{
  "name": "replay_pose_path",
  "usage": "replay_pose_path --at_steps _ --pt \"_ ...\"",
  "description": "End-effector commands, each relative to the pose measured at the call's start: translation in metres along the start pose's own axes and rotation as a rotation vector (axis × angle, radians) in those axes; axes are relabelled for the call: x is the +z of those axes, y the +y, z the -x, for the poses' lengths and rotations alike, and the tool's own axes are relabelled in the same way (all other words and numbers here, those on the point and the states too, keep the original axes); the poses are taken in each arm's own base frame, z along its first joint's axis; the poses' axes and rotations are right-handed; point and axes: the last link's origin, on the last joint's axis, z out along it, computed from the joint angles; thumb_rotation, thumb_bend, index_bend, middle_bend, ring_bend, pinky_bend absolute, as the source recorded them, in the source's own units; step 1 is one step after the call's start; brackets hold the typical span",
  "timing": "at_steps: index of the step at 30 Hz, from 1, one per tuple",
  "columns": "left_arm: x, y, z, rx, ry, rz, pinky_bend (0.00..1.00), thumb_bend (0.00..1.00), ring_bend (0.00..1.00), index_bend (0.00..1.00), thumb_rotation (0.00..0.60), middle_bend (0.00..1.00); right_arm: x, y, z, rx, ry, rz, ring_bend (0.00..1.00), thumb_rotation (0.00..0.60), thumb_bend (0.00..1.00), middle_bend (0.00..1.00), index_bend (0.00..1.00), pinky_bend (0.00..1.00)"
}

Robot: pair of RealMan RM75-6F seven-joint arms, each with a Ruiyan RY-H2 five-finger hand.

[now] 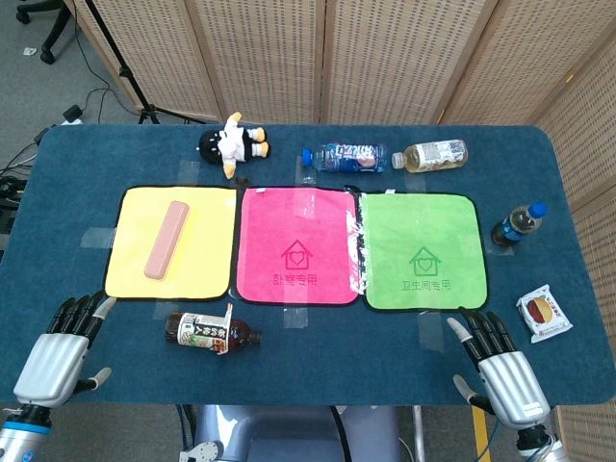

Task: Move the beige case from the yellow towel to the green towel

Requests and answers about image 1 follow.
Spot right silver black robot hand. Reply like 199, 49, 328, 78
446, 310, 552, 429

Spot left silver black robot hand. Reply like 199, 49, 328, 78
13, 291, 118, 409

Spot pink rectangular case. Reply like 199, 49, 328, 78
143, 200, 191, 281

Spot dark soda bottle blue cap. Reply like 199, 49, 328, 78
490, 201, 550, 248

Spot green microfibre cloth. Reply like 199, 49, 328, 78
358, 191, 490, 313

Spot yellow microfibre cloth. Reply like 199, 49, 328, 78
103, 185, 240, 302

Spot pink microfibre cloth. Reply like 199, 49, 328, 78
234, 185, 361, 307

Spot white snack packet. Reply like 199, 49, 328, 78
516, 283, 575, 344

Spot dark tea bottle white label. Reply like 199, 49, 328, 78
165, 302, 264, 358

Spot blue felt table cover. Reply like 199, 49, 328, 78
0, 123, 616, 406

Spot crinkled clear tape strip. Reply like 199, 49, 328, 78
344, 192, 371, 295

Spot grey robot torso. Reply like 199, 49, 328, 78
177, 403, 400, 462

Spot yellow tea bottle white cap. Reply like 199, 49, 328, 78
391, 139, 470, 173

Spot clear bottle blue label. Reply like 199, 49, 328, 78
301, 141, 389, 174

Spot black white plush toy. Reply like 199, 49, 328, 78
198, 111, 273, 180

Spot black tripod stand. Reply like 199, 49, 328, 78
84, 0, 213, 125

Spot black office chair base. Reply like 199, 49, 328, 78
15, 0, 73, 64

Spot woven folding screen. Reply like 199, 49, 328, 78
62, 0, 616, 462

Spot black floor cable bundle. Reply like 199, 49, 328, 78
0, 127, 52, 232

